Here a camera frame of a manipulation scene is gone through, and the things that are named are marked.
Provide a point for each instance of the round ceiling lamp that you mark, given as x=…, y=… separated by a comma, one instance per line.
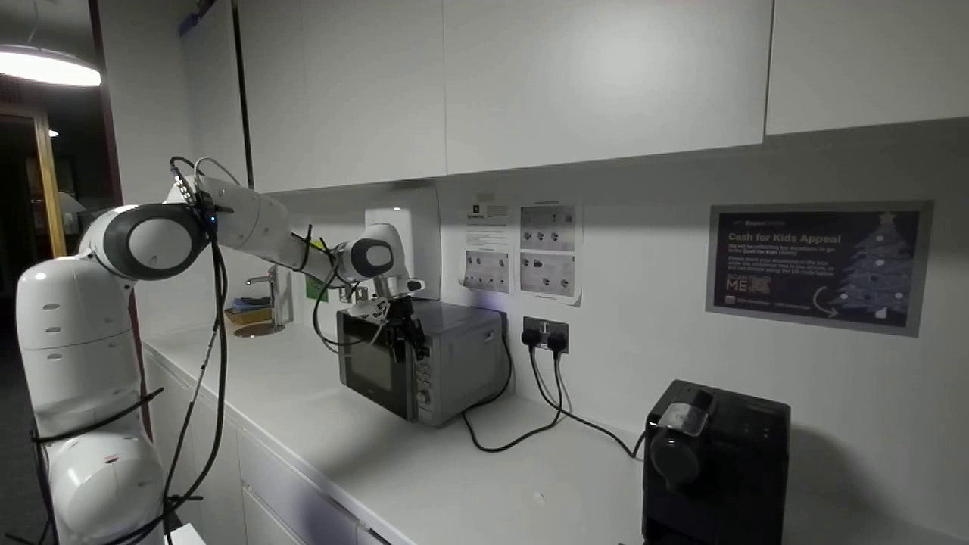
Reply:
x=47, y=68

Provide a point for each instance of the black microwave door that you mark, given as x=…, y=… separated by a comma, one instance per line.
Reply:
x=373, y=367

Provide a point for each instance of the white paper towel dispenser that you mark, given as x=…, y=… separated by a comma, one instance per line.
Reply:
x=396, y=227

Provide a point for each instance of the steel double wall socket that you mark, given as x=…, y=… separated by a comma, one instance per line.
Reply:
x=545, y=326

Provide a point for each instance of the white upper cabinet door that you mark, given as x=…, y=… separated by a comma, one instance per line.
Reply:
x=866, y=61
x=343, y=93
x=152, y=93
x=607, y=80

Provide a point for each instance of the wooden door post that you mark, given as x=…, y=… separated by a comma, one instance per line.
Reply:
x=50, y=184

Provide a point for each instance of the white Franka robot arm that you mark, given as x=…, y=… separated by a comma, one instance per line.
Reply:
x=78, y=333

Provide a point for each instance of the white instruction sheet with logo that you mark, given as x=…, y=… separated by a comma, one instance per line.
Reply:
x=487, y=238

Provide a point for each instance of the dark framed Christmas poster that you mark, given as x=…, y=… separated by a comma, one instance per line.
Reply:
x=819, y=267

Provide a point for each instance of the silver microwave body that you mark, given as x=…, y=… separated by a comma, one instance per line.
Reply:
x=464, y=358

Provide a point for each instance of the white base cabinet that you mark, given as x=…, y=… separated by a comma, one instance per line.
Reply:
x=253, y=486

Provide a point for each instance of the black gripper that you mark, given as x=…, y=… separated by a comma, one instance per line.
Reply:
x=406, y=319

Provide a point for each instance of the chrome hot water tap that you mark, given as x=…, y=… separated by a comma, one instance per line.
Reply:
x=280, y=294

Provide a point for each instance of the small socket photo sheet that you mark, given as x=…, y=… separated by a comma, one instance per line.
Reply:
x=550, y=273
x=545, y=227

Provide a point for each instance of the black coffee machine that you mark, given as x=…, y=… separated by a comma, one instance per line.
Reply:
x=727, y=466

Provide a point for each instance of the yellow sponge stack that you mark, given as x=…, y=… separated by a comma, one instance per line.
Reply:
x=250, y=319

